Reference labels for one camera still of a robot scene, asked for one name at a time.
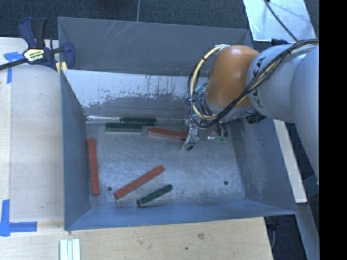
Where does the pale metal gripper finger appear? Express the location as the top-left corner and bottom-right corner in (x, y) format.
(187, 128), (201, 143)
(181, 139), (196, 152)

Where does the red-brown flat block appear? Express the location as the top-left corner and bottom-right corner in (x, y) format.
(147, 126), (189, 142)
(113, 164), (166, 200)
(87, 138), (101, 196)

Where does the grey metal bin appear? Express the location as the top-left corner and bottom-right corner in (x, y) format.
(56, 16), (299, 231)

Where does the dark green flat block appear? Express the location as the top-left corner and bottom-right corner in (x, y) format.
(136, 184), (174, 209)
(105, 122), (144, 133)
(120, 116), (158, 126)

